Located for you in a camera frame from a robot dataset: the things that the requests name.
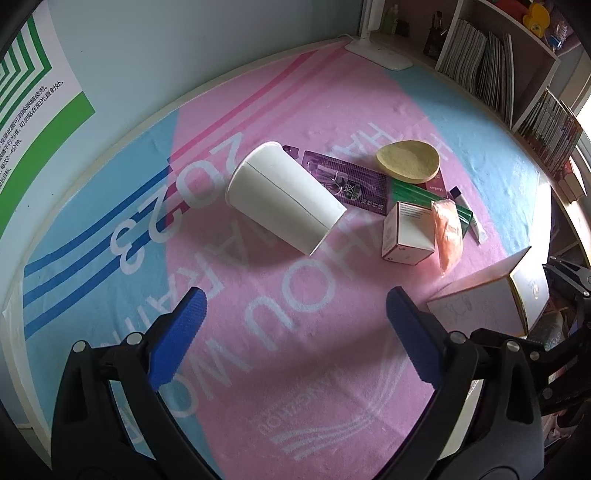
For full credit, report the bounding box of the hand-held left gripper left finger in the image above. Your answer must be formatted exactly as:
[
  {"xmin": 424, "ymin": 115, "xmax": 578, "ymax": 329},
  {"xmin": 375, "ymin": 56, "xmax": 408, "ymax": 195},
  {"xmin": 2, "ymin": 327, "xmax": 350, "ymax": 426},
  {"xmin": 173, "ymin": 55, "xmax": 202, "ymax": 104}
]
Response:
[{"xmin": 51, "ymin": 286, "xmax": 218, "ymax": 480}]

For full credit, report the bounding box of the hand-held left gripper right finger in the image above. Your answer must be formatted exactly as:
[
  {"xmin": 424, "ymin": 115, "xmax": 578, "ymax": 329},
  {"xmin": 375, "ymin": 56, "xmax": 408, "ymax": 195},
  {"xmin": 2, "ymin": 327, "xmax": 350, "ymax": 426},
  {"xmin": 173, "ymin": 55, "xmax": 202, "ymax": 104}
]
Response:
[{"xmin": 385, "ymin": 286, "xmax": 546, "ymax": 480}]

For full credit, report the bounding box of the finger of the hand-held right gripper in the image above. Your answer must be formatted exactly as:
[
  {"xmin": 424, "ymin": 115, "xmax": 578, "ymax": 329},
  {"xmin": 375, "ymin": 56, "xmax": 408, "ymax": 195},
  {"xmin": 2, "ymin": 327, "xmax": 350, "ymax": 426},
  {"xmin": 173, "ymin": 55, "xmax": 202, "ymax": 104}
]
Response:
[
  {"xmin": 544, "ymin": 257, "xmax": 591, "ymax": 301},
  {"xmin": 531, "ymin": 339, "xmax": 591, "ymax": 416}
]

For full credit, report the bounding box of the orange plastic packet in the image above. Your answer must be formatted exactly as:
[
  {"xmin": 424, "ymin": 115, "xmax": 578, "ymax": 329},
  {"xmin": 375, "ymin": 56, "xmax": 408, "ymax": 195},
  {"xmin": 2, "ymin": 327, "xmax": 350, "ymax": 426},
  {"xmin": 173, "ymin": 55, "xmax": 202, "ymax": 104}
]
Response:
[{"xmin": 431, "ymin": 198, "xmax": 464, "ymax": 273}]

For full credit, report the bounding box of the purple foil packet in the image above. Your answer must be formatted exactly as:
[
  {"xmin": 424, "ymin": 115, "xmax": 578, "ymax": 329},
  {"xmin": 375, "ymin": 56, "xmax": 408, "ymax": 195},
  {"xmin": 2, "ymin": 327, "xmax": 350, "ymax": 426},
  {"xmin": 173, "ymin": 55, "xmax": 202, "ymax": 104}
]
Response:
[{"xmin": 283, "ymin": 145, "xmax": 393, "ymax": 215}]

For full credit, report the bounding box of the large white box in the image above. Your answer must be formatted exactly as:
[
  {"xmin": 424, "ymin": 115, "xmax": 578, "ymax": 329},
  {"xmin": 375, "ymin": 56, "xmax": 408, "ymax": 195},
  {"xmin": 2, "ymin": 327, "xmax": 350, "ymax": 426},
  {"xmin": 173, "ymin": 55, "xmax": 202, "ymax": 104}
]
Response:
[{"xmin": 427, "ymin": 247, "xmax": 552, "ymax": 335}]

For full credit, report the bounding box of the small white pink box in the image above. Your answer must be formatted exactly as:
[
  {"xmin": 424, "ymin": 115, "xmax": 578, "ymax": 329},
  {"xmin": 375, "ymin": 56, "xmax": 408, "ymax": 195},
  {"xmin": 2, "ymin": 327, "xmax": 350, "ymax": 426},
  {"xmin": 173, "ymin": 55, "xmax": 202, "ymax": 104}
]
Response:
[{"xmin": 381, "ymin": 200, "xmax": 437, "ymax": 265}]

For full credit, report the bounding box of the pink blue printed blanket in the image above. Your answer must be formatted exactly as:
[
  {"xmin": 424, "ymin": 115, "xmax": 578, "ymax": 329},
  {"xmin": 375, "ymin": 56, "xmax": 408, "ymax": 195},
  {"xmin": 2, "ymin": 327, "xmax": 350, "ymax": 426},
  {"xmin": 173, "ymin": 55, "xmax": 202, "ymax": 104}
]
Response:
[{"xmin": 0, "ymin": 44, "xmax": 555, "ymax": 480}]

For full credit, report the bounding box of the small white tube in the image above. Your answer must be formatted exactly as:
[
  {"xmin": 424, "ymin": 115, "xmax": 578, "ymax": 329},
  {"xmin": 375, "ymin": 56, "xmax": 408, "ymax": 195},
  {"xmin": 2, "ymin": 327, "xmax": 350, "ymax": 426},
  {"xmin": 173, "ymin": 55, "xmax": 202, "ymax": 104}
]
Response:
[{"xmin": 449, "ymin": 186, "xmax": 488, "ymax": 244}]

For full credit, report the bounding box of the green toothpaste box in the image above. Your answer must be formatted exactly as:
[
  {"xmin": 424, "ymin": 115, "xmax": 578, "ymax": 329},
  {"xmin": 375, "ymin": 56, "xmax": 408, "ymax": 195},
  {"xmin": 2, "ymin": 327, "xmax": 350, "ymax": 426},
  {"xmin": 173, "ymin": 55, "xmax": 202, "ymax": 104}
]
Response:
[{"xmin": 390, "ymin": 179, "xmax": 474, "ymax": 232}]

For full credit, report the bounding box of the row of dark books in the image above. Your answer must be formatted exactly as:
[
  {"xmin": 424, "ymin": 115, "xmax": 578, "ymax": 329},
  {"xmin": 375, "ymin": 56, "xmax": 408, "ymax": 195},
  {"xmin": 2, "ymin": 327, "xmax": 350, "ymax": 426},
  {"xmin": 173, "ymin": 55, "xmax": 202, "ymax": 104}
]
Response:
[{"xmin": 519, "ymin": 90, "xmax": 585, "ymax": 178}]

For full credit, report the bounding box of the dark red carton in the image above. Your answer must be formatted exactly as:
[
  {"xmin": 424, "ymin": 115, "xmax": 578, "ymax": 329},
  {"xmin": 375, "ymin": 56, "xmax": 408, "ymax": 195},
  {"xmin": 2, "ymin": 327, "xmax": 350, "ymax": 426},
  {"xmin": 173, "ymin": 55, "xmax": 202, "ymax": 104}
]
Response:
[{"xmin": 422, "ymin": 168, "xmax": 448, "ymax": 193}]

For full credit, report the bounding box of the white paper cup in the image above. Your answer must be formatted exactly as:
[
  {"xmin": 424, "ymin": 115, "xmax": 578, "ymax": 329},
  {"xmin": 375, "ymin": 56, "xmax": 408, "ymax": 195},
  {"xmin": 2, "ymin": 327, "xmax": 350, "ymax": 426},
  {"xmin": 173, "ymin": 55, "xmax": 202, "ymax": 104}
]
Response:
[{"xmin": 225, "ymin": 141, "xmax": 348, "ymax": 257}]

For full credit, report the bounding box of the yellow oval sponge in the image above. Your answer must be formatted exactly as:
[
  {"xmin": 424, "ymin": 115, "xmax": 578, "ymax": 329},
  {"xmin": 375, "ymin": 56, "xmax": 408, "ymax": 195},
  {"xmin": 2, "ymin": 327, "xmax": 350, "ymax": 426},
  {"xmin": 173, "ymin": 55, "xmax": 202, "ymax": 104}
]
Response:
[{"xmin": 375, "ymin": 141, "xmax": 441, "ymax": 182}]

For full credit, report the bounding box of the row of grey magazines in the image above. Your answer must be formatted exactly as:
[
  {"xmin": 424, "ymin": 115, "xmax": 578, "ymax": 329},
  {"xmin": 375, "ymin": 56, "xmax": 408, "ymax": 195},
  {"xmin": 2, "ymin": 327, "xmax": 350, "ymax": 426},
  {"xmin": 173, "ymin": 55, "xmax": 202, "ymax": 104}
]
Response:
[{"xmin": 441, "ymin": 19, "xmax": 515, "ymax": 125}]

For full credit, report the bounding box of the yellow toy duck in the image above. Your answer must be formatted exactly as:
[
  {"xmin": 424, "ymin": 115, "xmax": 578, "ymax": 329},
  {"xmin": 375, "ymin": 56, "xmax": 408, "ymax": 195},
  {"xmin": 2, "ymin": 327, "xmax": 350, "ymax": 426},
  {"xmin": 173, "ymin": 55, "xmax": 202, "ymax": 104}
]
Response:
[{"xmin": 522, "ymin": 2, "xmax": 552, "ymax": 35}]

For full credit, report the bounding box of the dark pen holder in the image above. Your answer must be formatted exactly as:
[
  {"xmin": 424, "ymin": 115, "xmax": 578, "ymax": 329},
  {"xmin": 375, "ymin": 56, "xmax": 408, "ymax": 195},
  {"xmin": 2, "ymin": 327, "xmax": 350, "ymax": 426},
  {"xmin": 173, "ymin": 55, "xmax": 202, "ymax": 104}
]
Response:
[{"xmin": 424, "ymin": 13, "xmax": 448, "ymax": 60}]

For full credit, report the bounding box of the green striped wall poster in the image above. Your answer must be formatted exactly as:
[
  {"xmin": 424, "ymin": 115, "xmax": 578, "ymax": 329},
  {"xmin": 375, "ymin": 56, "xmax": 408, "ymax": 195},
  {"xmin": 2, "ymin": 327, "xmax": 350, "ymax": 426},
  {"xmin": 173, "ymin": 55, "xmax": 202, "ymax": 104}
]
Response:
[{"xmin": 0, "ymin": 0, "xmax": 95, "ymax": 241}]

